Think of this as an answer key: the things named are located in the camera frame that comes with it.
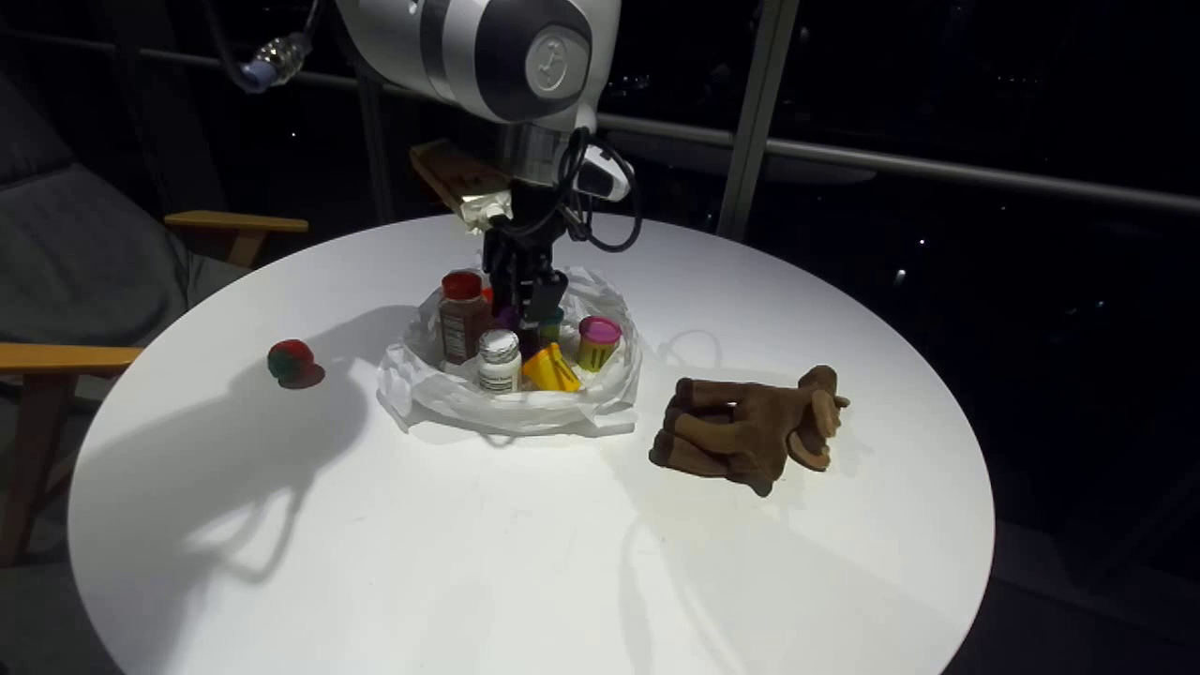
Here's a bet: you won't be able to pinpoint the spice jar red lid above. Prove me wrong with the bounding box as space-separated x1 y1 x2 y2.
434 265 494 367

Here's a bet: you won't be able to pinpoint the yellow tub orange lid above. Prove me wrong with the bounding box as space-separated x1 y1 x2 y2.
521 342 586 396

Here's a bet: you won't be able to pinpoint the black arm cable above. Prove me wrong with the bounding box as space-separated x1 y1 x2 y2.
559 125 650 256

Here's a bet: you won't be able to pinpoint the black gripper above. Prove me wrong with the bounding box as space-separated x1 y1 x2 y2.
480 184 581 347

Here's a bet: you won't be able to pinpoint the grey window post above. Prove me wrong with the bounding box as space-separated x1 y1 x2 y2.
715 0 805 245

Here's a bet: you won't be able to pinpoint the white lidded supplement jar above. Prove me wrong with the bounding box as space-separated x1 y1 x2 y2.
476 326 526 394

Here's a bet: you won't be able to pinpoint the yellow tub pink lid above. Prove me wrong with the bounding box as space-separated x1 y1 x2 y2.
572 311 627 375

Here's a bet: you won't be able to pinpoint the brown plush toy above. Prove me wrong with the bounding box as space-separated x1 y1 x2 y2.
650 361 856 500

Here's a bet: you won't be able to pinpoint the grey metal railing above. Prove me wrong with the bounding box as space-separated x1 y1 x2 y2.
0 31 1200 216

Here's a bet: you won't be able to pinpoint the dark window post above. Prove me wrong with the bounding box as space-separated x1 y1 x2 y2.
351 71 401 224

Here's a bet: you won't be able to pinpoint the grey arm cable connector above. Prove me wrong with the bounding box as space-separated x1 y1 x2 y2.
241 31 314 92

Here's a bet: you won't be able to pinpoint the white plastic bag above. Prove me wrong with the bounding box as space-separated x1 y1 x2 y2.
374 264 650 437

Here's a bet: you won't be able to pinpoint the grey chair wooden armrests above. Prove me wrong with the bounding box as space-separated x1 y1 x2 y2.
0 71 314 565

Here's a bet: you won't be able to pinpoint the red strawberry toy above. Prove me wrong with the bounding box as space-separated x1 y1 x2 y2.
264 335 330 394

